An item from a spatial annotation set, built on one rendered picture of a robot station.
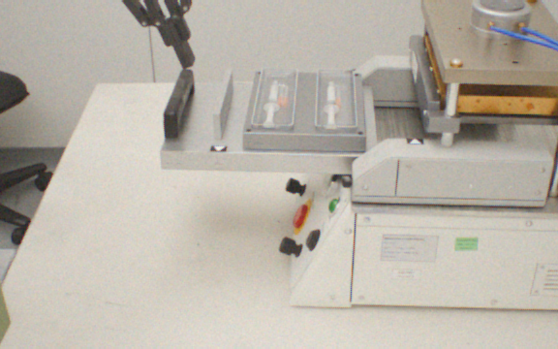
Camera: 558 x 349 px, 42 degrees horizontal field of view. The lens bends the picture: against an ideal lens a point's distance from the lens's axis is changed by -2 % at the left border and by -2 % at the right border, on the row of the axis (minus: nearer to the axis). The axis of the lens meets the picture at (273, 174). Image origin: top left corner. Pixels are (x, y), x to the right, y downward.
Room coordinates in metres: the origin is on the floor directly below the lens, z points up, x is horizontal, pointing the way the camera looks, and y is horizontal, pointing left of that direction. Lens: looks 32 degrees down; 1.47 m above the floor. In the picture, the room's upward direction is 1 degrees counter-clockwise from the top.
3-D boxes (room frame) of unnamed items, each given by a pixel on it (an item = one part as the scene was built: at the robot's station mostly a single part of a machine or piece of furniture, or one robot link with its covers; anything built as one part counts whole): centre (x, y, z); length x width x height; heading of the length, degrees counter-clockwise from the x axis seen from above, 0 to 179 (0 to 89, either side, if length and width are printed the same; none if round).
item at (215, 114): (0.97, 0.00, 0.97); 0.30 x 0.22 x 0.08; 86
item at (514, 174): (0.81, -0.22, 0.96); 0.26 x 0.05 x 0.07; 86
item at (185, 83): (0.98, 0.14, 0.99); 0.15 x 0.02 x 0.04; 176
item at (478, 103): (0.94, -0.31, 1.07); 0.22 x 0.17 x 0.10; 176
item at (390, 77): (1.09, -0.25, 0.96); 0.25 x 0.05 x 0.07; 86
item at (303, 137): (0.96, -0.05, 0.98); 0.20 x 0.17 x 0.03; 176
